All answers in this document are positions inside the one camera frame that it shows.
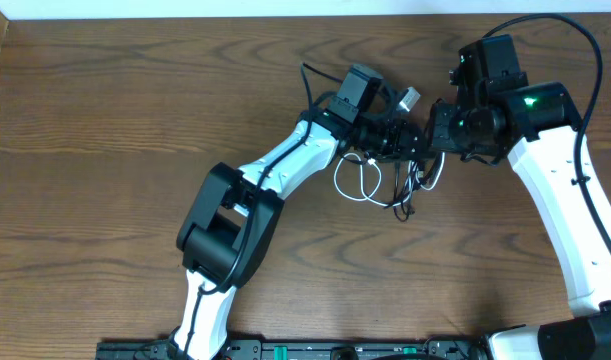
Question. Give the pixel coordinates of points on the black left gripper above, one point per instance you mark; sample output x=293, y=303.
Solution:
x=397, y=131

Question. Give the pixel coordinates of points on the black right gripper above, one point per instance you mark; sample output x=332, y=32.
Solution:
x=442, y=113

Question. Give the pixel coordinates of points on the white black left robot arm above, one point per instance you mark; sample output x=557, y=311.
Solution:
x=227, y=231

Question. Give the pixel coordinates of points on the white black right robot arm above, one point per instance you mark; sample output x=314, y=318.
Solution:
x=549, y=153

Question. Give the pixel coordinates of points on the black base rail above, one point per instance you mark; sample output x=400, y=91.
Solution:
x=250, y=349

